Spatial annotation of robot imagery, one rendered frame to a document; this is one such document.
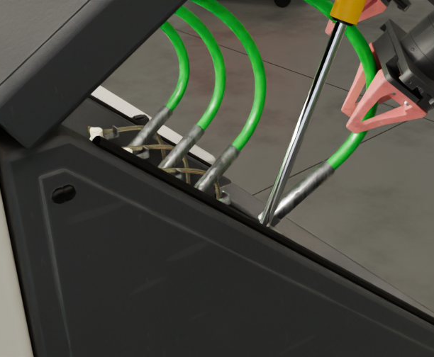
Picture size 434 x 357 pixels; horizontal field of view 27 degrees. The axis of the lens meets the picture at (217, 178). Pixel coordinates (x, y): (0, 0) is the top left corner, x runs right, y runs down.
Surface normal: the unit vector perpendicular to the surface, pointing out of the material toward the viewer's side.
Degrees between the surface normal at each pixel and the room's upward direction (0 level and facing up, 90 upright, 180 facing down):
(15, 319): 90
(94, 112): 90
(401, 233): 0
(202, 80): 0
